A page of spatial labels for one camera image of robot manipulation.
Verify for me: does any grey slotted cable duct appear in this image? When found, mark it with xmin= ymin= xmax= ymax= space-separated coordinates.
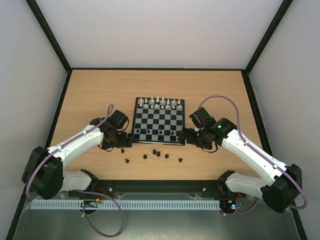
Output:
xmin=30 ymin=199 xmax=220 ymax=211

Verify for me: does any black aluminium frame rail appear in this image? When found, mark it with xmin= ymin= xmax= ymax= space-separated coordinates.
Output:
xmin=24 ymin=178 xmax=291 ymax=198

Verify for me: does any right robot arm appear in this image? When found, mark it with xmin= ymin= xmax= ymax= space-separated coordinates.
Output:
xmin=181 ymin=107 xmax=302 ymax=213

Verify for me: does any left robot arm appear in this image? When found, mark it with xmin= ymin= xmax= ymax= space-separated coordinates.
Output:
xmin=22 ymin=110 xmax=132 ymax=200

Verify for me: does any black and silver chessboard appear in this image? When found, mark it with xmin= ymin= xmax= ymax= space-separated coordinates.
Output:
xmin=131 ymin=97 xmax=185 ymax=146

